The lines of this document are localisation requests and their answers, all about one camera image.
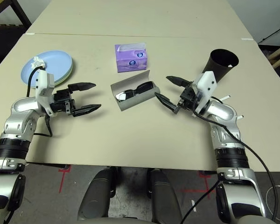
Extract blue plastic plate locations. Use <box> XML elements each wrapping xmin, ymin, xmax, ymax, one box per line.
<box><xmin>20</xmin><ymin>50</ymin><xmax>73</xmax><ymax>89</ymax></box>

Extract grey glasses case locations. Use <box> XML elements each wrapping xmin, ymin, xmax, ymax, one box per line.
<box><xmin>110</xmin><ymin>70</ymin><xmax>161</xmax><ymax>112</ymax></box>

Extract wooden side table black frame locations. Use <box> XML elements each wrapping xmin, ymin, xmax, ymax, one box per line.
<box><xmin>0</xmin><ymin>0</ymin><xmax>32</xmax><ymax>36</ymax></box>

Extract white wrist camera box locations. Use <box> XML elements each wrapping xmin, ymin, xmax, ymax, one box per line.
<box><xmin>35</xmin><ymin>70</ymin><xmax>56</xmax><ymax>117</ymax></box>
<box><xmin>192</xmin><ymin>71</ymin><xmax>218</xmax><ymax>115</ymax></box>

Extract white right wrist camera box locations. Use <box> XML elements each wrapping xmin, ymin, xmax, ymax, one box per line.
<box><xmin>192</xmin><ymin>71</ymin><xmax>218</xmax><ymax>115</ymax></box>

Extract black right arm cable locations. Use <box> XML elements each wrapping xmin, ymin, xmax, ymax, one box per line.
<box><xmin>180</xmin><ymin>108</ymin><xmax>280</xmax><ymax>224</ymax></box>

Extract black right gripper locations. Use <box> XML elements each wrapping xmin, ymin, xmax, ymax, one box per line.
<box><xmin>154</xmin><ymin>75</ymin><xmax>200</xmax><ymax>115</ymax></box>

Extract grey robot leg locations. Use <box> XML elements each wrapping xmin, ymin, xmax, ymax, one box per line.
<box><xmin>147</xmin><ymin>169</ymin><xmax>183</xmax><ymax>224</ymax></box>
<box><xmin>77</xmin><ymin>168</ymin><xmax>115</xmax><ymax>221</ymax></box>

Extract black plastic cup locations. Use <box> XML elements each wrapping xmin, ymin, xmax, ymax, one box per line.
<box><xmin>202</xmin><ymin>48</ymin><xmax>239</xmax><ymax>81</ymax></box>

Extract black foam floor mat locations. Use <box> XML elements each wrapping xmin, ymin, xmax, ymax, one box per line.
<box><xmin>0</xmin><ymin>23</ymin><xmax>27</xmax><ymax>76</ymax></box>

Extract white floor cable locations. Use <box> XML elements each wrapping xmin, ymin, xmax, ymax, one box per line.
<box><xmin>265</xmin><ymin>185</ymin><xmax>280</xmax><ymax>220</ymax></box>

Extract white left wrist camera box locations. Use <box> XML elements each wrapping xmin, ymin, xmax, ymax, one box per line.
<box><xmin>35</xmin><ymin>70</ymin><xmax>56</xmax><ymax>117</ymax></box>

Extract purple tissue box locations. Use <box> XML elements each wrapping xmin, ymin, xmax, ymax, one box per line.
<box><xmin>114</xmin><ymin>42</ymin><xmax>148</xmax><ymax>74</ymax></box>

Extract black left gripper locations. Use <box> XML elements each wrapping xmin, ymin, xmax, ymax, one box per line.
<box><xmin>49</xmin><ymin>82</ymin><xmax>102</xmax><ymax>118</ymax></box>

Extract black sunglasses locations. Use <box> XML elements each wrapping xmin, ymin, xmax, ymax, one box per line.
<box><xmin>115</xmin><ymin>81</ymin><xmax>155</xmax><ymax>102</ymax></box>

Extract white tissue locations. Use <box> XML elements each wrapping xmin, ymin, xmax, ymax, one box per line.
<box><xmin>30</xmin><ymin>56</ymin><xmax>48</xmax><ymax>70</ymax></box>

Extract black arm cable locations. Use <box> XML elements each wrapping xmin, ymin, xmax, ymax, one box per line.
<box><xmin>180</xmin><ymin>108</ymin><xmax>280</xmax><ymax>224</ymax></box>
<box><xmin>26</xmin><ymin>65</ymin><xmax>53</xmax><ymax>139</ymax></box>

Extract green plastic plate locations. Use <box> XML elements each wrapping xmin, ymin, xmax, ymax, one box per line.
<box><xmin>53</xmin><ymin>60</ymin><xmax>75</xmax><ymax>87</ymax></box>

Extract grey robot left leg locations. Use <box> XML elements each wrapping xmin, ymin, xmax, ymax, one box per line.
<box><xmin>77</xmin><ymin>168</ymin><xmax>115</xmax><ymax>221</ymax></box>

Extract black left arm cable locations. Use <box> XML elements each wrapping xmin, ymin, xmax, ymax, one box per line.
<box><xmin>26</xmin><ymin>65</ymin><xmax>53</xmax><ymax>139</ymax></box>

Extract grey robot right leg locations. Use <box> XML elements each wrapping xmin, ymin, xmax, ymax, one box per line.
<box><xmin>147</xmin><ymin>169</ymin><xmax>183</xmax><ymax>224</ymax></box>

